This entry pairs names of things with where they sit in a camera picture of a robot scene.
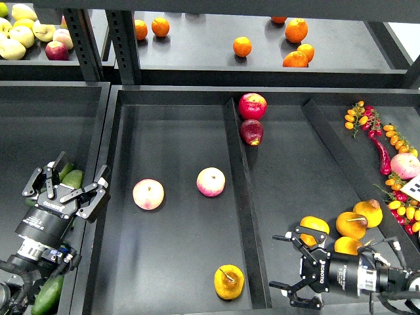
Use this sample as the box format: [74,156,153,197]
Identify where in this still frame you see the lower cherry tomato bunch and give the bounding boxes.
[374,172,419,235]

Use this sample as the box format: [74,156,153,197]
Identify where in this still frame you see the red apple on shelf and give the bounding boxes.
[45,41,70,61]

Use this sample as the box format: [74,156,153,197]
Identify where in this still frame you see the pale yellow apple middle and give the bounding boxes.
[9,26,35,49]

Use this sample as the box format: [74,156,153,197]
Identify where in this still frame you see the pale yellow pear front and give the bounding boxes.
[0,39,26,60]

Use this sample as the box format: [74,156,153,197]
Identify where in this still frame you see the dark red apple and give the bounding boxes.
[240,119,264,146]

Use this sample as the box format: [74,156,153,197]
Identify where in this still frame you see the pink apple centre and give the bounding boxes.
[196,167,226,197]

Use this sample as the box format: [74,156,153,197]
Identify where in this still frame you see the black shelf post left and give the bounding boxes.
[63,9,104,82]

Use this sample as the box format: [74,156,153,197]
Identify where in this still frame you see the orange cherry tomato string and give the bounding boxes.
[383,123,419,158]

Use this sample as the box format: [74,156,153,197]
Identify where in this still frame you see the pink apple left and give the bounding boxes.
[133,178,165,211]

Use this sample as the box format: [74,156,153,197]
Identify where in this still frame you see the orange small right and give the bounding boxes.
[297,43,315,63]

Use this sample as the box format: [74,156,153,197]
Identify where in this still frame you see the orange lower right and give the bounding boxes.
[283,51,308,68]

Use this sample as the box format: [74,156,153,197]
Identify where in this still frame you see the pale peach on shelf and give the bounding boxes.
[52,28,74,50]

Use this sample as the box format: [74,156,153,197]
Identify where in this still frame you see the black shelf post right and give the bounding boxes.
[105,10,142,85]

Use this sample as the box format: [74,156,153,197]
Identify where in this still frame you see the black shelf post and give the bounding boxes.
[63,9,104,82]
[105,10,142,85]

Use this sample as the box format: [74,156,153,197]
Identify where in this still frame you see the bright red apple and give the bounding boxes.
[238,93,268,120]

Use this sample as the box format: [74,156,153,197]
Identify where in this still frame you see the green lime on shelf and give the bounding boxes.
[0,3,9,18]

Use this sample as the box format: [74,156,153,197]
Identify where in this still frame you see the pink peach right tray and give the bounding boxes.
[390,152,419,180]

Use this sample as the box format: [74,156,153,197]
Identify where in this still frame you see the yellow pear top shelf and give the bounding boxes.
[12,3,37,21]

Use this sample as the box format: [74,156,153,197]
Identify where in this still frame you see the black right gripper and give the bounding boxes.
[269,226,360,310]

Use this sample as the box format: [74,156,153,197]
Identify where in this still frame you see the black upper shelf tray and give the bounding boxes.
[134,12,410,89]

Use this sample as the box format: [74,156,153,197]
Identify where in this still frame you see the orange far left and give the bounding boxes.
[134,19,148,41]

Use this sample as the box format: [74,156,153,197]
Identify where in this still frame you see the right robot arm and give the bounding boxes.
[269,226,419,314]

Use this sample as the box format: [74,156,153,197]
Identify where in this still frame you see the black left tray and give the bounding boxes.
[0,80,111,315]

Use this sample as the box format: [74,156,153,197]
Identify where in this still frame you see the yellow apple with stem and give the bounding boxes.
[32,20,56,42]

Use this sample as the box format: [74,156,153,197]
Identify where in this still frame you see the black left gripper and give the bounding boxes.
[16,151,110,249]

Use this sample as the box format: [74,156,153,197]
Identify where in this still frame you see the yellow pear with stem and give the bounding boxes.
[335,211,368,240]

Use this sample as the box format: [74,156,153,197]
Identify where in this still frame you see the red chili pepper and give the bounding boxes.
[371,138,391,175]

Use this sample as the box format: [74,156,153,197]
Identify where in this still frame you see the cherry tomato bunch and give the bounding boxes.
[374,172,419,235]
[344,100,382,138]

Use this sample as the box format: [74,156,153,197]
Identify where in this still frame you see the pink apple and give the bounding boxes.
[133,178,165,211]
[196,167,226,197]

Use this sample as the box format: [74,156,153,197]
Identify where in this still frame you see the black middle tray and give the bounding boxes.
[89,85,419,314]

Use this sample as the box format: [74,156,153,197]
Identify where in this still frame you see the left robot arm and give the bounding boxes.
[1,152,110,314]

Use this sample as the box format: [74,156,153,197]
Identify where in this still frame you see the checkered marker card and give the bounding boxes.
[400,175,420,201]

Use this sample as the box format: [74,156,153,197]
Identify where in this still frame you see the green avocado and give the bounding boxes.
[58,162,74,182]
[31,275,64,315]
[62,169,85,190]

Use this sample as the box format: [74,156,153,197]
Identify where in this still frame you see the upper cherry tomato bunch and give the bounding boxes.
[344,100,382,138]

